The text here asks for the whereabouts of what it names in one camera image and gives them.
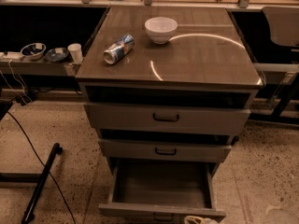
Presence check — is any black floor cable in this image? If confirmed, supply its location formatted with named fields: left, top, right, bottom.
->
left=7, top=109, right=78, bottom=224

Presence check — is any grey drawer cabinet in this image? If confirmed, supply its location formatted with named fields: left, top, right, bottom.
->
left=75, top=5, right=264, bottom=176

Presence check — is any black stand leg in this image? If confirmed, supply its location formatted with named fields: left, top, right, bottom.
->
left=21, top=143, right=63, bottom=224

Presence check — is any white bowl with blue inside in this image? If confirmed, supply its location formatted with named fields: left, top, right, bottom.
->
left=21, top=43, right=46, bottom=61

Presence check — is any white paper cup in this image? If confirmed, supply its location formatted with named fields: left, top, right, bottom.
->
left=67, top=43, right=83, bottom=63

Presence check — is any white power strip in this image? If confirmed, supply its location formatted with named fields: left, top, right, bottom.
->
left=0, top=51, right=22, bottom=61

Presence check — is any grey chair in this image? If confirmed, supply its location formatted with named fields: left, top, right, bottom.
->
left=262, top=7, right=299, bottom=49

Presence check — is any grey bottom drawer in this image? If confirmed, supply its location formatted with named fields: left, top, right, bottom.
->
left=99, top=159, right=226, bottom=224

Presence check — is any blue silver drink can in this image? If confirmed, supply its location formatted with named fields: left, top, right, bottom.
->
left=104, top=34, right=135, bottom=64

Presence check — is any grey top drawer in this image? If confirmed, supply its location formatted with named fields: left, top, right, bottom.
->
left=84, top=103, right=249, bottom=136

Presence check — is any grey drawer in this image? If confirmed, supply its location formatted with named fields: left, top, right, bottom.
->
left=99, top=159, right=226, bottom=224
left=84, top=103, right=249, bottom=136
left=99, top=139, right=231, bottom=163

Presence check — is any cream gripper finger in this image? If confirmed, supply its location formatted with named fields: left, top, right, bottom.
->
left=184, top=216, right=219, bottom=224

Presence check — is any grey middle drawer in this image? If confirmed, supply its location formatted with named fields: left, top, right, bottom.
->
left=99, top=139, right=231, bottom=163

